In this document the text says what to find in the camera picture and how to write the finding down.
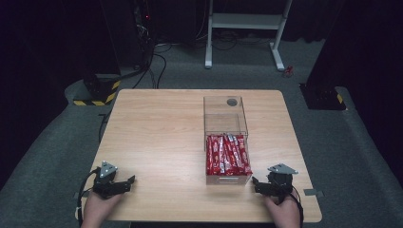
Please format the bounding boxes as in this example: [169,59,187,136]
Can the clear acrylic drawer case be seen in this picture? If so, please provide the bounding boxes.
[202,95,249,151]

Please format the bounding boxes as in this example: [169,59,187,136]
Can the person's left hand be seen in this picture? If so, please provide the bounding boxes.
[80,189,125,228]

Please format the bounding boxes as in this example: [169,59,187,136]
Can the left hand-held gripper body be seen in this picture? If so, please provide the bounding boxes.
[91,161,128,200]

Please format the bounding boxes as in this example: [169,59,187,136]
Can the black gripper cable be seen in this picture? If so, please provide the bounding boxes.
[77,168,101,228]
[288,188,305,228]

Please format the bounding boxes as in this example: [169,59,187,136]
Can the white metal stand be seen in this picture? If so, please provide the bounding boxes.
[204,0,293,72]

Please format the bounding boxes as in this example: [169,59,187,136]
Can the clear acrylic drawer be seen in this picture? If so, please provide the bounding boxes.
[204,133,254,186]

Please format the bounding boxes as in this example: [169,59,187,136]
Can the black base with yellow stripes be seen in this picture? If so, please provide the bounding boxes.
[72,73,122,107]

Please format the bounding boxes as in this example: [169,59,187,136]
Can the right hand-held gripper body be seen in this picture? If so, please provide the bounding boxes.
[261,162,299,204]

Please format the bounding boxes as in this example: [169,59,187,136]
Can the grey table edge tab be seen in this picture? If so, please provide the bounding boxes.
[302,188,325,198]

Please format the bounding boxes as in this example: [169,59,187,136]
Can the dark computer tower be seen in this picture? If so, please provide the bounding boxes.
[131,0,157,69]

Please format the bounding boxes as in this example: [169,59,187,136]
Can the black floor cables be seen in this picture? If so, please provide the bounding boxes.
[131,44,168,90]

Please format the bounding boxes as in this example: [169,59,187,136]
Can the pile of red stick packets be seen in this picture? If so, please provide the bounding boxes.
[205,133,254,177]

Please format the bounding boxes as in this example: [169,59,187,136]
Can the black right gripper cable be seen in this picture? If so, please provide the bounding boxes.
[288,188,305,228]

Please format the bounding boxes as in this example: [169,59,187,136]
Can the person's right hand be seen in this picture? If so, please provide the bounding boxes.
[263,188,302,228]

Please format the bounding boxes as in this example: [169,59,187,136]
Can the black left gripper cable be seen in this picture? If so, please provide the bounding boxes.
[77,168,101,228]

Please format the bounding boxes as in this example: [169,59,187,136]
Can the black base with yellow mark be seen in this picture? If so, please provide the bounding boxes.
[298,83,347,111]

